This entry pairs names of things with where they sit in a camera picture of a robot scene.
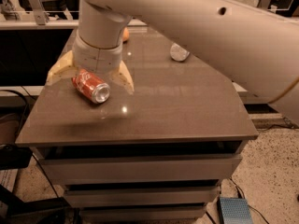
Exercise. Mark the blue perforated box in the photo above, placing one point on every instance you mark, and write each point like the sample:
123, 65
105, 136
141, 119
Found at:
234, 211

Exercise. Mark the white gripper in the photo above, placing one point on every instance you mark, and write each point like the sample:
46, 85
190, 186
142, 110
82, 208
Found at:
97, 59

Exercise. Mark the black device on left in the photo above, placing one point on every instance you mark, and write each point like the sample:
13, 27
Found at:
13, 157

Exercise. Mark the grey drawer cabinet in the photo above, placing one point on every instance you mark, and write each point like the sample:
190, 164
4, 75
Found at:
157, 153

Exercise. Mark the orange fruit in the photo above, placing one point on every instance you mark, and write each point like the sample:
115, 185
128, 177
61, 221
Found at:
125, 35

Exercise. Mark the red coke can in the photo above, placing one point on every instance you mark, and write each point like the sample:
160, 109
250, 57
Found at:
91, 86

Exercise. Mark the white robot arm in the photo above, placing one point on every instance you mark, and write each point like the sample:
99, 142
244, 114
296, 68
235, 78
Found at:
256, 49

